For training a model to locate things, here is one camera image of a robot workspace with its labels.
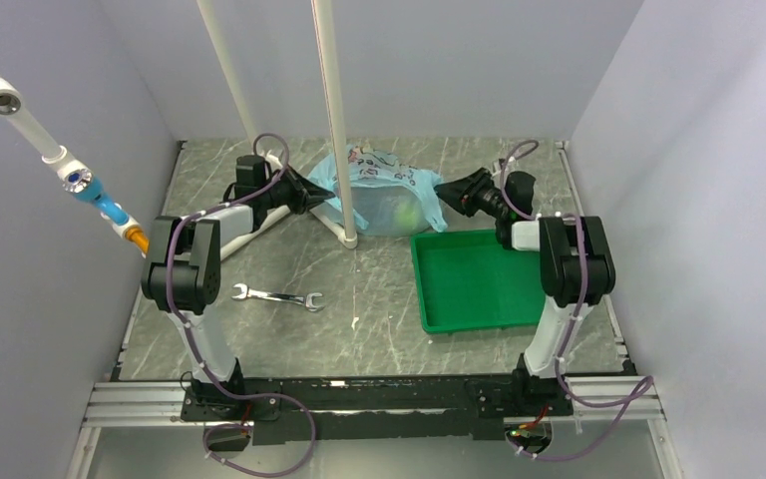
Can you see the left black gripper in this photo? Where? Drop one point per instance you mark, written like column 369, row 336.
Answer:
column 306, row 195

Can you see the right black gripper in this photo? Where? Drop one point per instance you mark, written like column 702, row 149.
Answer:
column 460, row 195

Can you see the light blue plastic bag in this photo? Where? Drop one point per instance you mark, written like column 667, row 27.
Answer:
column 379, row 181

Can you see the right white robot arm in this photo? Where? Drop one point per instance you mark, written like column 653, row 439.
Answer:
column 576, row 265

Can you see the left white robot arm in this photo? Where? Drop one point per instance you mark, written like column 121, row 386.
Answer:
column 182, row 270

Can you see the green fake apple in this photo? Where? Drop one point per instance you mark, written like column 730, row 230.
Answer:
column 408, row 218

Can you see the white PVC pipe stand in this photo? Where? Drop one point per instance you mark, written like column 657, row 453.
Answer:
column 346, row 233

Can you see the green plastic tray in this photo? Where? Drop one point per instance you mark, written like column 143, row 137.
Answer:
column 466, row 281

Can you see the silver combination wrench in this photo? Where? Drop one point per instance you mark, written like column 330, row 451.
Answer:
column 307, row 301

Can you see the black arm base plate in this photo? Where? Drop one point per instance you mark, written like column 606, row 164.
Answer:
column 479, row 406

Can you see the aluminium rail frame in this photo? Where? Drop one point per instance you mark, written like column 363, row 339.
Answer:
column 135, row 404

